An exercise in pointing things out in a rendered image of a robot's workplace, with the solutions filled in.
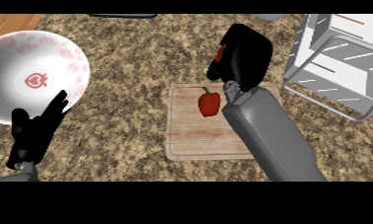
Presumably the white bowl with pink pattern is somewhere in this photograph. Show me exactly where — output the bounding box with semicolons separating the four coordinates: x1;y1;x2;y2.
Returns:
0;30;91;126

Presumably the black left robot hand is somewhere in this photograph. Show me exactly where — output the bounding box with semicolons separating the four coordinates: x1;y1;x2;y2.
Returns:
6;89;69;171

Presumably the red bell pepper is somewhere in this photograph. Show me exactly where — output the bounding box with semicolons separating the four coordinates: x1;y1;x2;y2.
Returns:
196;86;222;118

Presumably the grey wire tiered basket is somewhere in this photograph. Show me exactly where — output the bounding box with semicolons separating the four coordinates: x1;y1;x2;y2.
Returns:
281;13;373;123

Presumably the red tomato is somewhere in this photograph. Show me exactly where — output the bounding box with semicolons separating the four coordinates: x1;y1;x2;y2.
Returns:
215;44;228;62

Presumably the pale grey round object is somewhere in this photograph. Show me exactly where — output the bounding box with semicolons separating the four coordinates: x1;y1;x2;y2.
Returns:
250;13;289;22

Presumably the pale wooden cutting board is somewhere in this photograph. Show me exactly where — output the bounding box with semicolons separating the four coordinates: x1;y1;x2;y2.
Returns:
165;82;284;162

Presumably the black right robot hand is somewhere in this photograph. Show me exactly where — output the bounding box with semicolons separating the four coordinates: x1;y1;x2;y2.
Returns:
205;23;275;93

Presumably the dark grey flat object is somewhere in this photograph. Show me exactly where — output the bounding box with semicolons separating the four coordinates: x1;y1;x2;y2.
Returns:
87;13;159;20

